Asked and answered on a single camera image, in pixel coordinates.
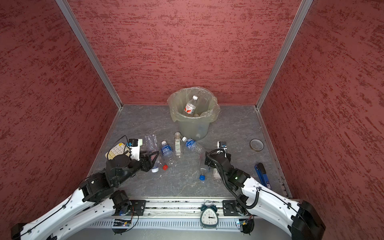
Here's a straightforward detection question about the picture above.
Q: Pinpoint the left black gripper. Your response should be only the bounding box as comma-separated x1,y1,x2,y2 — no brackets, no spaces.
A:
116,149,160,186

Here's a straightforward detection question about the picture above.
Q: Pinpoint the purple label clear bottle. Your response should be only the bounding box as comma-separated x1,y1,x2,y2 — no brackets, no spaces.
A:
151,167,159,173

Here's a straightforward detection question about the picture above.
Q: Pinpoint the red label cola bottle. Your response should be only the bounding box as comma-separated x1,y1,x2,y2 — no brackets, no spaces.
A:
145,135,168,171

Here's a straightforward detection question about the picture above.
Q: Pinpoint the yellow label white bottle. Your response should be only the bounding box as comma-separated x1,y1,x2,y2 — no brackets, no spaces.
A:
213,169,221,180

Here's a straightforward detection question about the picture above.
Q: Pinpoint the red white label water bottle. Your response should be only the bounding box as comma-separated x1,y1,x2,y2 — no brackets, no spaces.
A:
184,95,199,116

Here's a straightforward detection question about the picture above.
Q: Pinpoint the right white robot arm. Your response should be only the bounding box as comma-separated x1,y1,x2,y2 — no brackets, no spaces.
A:
206,148,326,240

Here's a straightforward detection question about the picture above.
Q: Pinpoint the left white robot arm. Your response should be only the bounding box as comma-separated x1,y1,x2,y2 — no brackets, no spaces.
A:
11,151,159,240

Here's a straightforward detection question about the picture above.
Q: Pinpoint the translucent green bin liner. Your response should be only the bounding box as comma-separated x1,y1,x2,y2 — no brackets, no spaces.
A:
167,87,221,123

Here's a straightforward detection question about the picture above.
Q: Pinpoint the clear bottle blue cap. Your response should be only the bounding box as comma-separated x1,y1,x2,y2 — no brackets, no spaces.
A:
199,155,210,182

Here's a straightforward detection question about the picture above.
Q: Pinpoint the blue label bottle upper left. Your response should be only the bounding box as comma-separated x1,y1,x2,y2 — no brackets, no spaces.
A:
161,141,174,161

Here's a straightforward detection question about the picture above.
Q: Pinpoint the beige calculator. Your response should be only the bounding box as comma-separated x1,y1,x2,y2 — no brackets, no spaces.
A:
106,143,131,160

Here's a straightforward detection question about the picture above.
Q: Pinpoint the Pocari blue label bottle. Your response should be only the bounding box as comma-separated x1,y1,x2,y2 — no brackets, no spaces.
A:
182,137,204,154

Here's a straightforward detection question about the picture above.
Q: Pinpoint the green label square bottle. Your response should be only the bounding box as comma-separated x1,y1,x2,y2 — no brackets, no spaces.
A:
174,132,183,158

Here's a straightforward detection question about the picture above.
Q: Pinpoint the tape roll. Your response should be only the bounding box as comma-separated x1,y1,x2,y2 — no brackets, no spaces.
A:
250,139,264,152

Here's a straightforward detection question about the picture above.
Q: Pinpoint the blue box cutter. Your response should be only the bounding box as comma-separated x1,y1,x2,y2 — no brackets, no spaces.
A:
255,163,272,190

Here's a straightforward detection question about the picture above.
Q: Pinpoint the green alarm clock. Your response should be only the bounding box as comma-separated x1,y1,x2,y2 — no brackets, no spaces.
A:
200,204,219,229

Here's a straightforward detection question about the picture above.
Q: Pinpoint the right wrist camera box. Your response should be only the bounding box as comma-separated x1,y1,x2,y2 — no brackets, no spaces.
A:
217,141,227,151

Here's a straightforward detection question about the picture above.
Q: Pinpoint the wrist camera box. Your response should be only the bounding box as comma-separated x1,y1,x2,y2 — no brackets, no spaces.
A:
128,139,143,161
217,141,227,151

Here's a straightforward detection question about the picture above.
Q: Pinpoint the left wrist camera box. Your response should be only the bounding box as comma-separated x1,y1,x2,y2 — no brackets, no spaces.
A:
128,139,143,161

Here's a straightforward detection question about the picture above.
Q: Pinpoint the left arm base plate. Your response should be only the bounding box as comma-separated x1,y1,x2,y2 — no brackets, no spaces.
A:
118,200,147,216

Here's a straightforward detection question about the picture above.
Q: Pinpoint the aluminium front rail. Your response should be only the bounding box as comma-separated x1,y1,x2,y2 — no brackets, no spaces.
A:
61,197,307,220

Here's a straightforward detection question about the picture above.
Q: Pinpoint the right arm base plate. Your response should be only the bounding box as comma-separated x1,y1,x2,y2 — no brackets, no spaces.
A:
223,200,249,217

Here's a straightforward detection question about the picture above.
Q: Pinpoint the left circuit board with cables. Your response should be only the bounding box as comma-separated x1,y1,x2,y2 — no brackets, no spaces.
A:
112,207,140,235

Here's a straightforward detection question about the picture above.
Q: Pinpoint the circuit board with cables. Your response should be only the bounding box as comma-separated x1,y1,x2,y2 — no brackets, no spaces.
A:
238,215,255,235
112,207,140,235

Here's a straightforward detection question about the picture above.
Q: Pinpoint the right circuit board with cables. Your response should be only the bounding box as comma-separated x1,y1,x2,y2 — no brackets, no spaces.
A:
238,215,255,235

